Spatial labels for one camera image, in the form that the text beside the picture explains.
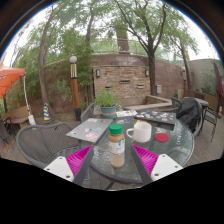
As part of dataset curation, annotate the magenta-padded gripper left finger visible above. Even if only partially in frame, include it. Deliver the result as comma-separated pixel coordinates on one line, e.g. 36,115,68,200
43,144,95,187

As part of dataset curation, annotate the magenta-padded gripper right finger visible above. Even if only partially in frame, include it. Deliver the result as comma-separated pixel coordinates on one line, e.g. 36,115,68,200
129,143,184,186

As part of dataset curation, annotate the green-capped coffee drink bottle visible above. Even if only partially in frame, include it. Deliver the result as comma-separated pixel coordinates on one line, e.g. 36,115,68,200
107,123,126,169

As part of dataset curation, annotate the white ceramic mug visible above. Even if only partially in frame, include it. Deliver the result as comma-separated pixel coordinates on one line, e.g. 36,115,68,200
125,121,153,144

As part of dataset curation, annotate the silver laptop with stickers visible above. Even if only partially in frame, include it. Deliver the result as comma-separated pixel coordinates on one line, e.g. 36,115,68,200
65,117,114,144

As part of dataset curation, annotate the black laptop with stickers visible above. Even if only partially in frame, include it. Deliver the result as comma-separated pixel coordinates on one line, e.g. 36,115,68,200
133,109,177,126

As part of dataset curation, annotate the blue yellow striped cone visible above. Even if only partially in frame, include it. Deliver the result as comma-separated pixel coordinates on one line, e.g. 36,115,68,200
42,103,53,123

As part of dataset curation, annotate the colourful picture card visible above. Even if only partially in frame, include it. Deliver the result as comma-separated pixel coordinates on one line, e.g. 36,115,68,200
116,118,132,126

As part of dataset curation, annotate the white printed booklet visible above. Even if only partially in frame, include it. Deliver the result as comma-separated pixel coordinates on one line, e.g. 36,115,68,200
115,109,138,118

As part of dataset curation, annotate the black metal chair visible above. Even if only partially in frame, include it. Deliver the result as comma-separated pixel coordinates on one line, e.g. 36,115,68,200
202,105,223,143

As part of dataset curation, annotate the potted green plant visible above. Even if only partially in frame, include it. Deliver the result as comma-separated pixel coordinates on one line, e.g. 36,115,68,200
94,88,120,120

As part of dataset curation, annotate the leafy green tree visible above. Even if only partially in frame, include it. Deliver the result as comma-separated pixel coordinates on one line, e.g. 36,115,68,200
13,0,84,121
109,0,201,98

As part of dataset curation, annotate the closed maroon umbrella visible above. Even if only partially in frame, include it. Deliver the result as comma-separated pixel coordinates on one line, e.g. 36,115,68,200
213,59,224,114

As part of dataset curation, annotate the orange patio umbrella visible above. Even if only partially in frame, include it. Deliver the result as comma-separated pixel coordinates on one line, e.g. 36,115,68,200
0,61,37,126

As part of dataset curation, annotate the globe-topped lamp post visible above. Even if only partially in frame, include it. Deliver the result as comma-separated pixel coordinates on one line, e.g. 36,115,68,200
69,55,83,122

